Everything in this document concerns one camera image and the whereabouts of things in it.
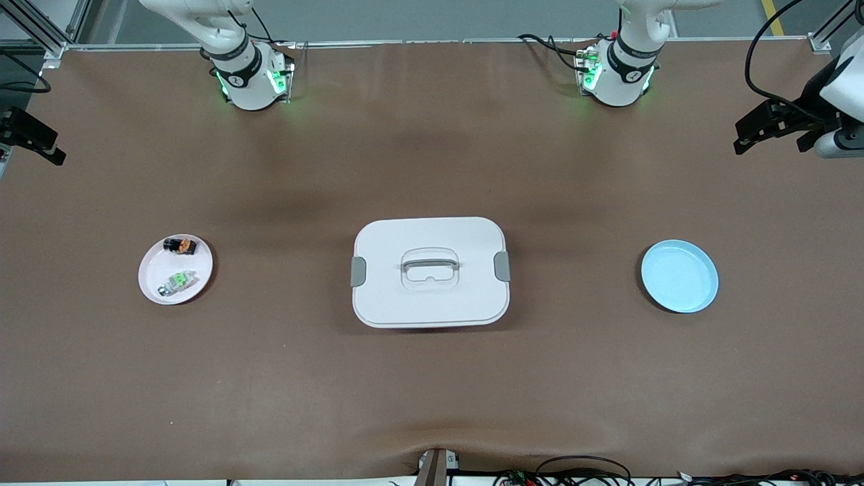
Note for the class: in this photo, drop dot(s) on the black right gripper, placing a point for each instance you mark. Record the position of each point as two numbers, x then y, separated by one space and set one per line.
19 127

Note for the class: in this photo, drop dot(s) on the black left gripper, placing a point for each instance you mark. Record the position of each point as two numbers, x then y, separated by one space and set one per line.
808 110

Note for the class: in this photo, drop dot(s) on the orange push-button switch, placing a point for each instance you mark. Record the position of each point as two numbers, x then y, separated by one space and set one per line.
180 246

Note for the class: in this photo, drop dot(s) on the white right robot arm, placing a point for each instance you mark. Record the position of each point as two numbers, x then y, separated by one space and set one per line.
246 74

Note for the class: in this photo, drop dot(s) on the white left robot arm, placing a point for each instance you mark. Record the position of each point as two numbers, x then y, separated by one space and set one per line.
628 67

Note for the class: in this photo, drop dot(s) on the pink round plate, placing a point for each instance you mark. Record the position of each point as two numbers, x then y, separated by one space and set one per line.
154 266

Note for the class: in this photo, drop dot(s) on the light blue round plate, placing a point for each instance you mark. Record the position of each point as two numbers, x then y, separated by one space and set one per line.
678 277

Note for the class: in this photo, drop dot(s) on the white lidded storage box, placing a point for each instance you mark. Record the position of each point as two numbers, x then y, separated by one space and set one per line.
432 304

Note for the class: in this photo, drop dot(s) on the aluminium frame strut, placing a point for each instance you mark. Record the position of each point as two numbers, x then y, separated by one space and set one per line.
54 47
820 42

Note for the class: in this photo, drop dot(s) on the green push-button switch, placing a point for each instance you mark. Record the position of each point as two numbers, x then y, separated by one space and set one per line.
177 280

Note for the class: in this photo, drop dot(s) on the metal table edge bracket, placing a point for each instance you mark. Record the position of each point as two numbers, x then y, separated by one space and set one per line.
435 469

